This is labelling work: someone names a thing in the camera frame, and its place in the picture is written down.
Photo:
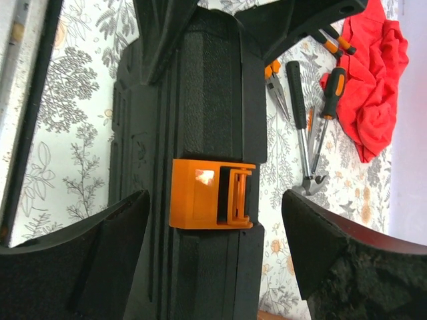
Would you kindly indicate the small orange black screwdriver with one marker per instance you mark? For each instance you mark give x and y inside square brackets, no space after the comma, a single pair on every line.
[344,45]

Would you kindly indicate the large orange black screwdriver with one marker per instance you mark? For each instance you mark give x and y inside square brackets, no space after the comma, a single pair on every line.
[333,91]

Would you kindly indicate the red crumpled cloth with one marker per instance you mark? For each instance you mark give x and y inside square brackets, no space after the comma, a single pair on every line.
[367,111]

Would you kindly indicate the steel claw hammer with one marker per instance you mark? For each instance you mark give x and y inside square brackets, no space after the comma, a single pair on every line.
[311,184]

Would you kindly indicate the black plastic tool case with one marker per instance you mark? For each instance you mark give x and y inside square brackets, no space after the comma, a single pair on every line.
[195,142]

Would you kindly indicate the orange handled needle-nose pliers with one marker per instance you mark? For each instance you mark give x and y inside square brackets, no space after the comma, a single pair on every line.
[274,87]

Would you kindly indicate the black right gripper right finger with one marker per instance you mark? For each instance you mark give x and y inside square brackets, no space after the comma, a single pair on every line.
[345,270]

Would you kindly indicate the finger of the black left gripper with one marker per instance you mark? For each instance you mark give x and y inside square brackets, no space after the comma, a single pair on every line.
[279,25]
[162,25]

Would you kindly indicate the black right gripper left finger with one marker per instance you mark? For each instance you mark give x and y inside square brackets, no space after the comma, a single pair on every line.
[83,271]

